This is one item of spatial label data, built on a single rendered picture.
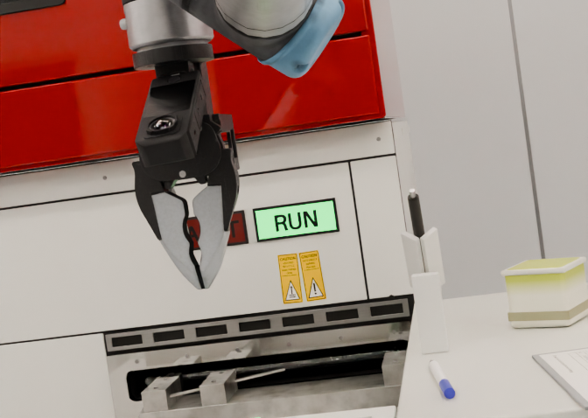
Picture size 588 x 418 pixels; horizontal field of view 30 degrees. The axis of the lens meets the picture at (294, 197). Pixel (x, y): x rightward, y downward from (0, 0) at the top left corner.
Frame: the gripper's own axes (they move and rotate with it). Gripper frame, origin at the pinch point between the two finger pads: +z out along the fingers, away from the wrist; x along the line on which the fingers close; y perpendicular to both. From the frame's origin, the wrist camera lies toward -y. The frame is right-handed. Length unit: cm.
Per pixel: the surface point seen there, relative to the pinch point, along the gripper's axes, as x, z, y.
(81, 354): 33, 16, 59
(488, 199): -32, 12, 207
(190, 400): 16, 22, 51
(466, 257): -24, 27, 207
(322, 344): -2, 18, 57
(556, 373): -29.7, 13.7, 7.2
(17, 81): 35, -24, 54
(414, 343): -16.1, 14.0, 30.2
